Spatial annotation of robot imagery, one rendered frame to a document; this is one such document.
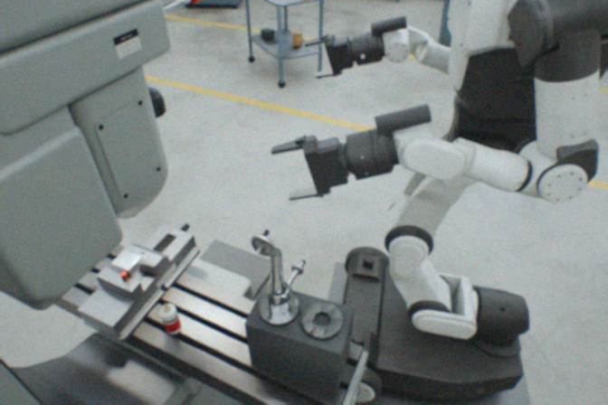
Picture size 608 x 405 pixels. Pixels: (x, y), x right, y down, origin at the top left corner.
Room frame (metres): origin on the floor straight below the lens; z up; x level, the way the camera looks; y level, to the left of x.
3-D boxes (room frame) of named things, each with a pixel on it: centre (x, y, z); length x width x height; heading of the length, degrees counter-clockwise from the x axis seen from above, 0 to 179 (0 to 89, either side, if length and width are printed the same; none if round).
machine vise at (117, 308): (0.74, 0.46, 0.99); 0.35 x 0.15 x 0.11; 156
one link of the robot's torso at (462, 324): (0.84, -0.49, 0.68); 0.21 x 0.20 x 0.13; 77
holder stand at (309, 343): (0.52, 0.01, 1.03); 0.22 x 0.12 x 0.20; 71
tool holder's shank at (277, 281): (0.53, 0.06, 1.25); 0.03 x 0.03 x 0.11
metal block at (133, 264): (0.71, 0.48, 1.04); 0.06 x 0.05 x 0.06; 66
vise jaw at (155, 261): (0.76, 0.45, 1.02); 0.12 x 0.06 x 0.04; 66
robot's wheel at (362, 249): (1.16, -0.28, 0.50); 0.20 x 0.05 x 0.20; 77
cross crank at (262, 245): (1.13, 0.19, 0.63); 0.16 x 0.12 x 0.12; 155
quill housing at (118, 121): (0.67, 0.40, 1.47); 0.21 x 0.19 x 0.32; 65
